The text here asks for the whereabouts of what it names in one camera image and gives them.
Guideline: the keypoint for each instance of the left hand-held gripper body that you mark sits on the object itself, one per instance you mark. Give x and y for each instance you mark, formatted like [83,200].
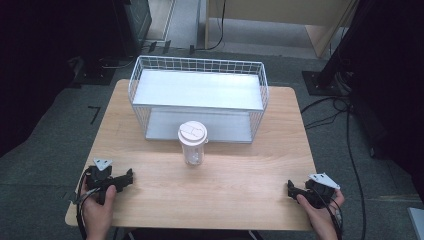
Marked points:
[97,178]

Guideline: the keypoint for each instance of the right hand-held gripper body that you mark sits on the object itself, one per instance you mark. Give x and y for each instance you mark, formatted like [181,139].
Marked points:
[320,193]

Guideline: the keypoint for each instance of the clear cup with white lid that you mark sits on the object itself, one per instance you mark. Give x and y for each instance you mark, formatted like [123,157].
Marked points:
[193,143]

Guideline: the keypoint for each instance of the person's right hand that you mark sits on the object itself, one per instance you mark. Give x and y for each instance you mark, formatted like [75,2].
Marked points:
[319,215]

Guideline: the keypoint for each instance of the person's left hand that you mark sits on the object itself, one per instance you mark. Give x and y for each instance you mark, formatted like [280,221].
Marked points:
[97,210]

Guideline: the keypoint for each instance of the white flat panel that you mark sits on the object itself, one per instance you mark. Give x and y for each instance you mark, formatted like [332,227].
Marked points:
[417,223]

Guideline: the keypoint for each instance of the dark curtain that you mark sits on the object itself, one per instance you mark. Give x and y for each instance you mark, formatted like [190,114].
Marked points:
[393,83]

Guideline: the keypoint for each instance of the black metal stand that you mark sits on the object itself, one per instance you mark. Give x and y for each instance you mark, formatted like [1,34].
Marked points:
[336,56]

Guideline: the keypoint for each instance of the black equipment box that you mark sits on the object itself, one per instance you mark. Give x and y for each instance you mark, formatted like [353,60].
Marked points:
[135,23]

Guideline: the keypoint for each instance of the beige wooden cabinet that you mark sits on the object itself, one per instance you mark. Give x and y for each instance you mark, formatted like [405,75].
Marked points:
[283,13]

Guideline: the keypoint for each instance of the black floor base plate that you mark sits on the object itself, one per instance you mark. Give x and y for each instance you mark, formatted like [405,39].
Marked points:
[95,73]

